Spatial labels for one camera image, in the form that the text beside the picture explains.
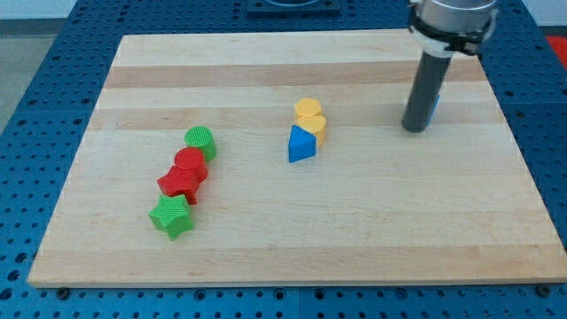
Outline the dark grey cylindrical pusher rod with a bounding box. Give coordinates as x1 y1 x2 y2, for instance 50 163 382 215
401 52 452 133

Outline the blue triangle block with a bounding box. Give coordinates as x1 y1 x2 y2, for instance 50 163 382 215
288 125 316 163

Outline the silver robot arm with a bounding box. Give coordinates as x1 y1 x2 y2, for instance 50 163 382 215
401 0 498 133

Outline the blue cube block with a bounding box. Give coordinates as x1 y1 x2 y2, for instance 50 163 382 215
426 94 440 126

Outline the yellow heart block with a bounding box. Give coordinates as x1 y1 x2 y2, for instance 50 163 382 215
297 115 327 147

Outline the yellow hexagon block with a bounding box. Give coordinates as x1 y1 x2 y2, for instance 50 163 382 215
294 97 322 120

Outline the wooden board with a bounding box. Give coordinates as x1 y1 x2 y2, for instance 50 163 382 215
28 29 566 288

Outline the green cylinder block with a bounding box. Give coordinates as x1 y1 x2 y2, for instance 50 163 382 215
184 126 217 162

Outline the red cylinder block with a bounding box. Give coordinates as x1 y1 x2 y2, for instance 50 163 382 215
174 147 208 183

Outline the red star block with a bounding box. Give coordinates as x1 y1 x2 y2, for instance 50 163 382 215
157 166 199 205

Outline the green star block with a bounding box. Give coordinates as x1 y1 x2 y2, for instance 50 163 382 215
148 194 194 241

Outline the black cable clamp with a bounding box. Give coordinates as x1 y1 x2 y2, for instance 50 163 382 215
408 5 498 58

